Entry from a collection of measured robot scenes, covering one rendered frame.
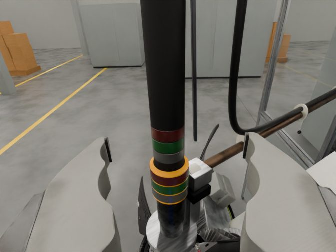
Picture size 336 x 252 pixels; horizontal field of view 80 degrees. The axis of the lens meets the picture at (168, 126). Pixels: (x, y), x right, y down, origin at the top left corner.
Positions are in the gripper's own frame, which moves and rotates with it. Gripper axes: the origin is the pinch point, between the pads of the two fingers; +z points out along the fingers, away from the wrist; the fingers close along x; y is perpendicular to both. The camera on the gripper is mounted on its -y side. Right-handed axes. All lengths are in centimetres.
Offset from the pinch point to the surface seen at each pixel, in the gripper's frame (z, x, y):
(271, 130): 18.2, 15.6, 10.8
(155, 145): 5.8, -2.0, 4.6
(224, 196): 40, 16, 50
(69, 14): 1236, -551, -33
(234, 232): 27, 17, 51
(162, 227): 6.0, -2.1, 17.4
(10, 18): 1247, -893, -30
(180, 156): 5.8, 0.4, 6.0
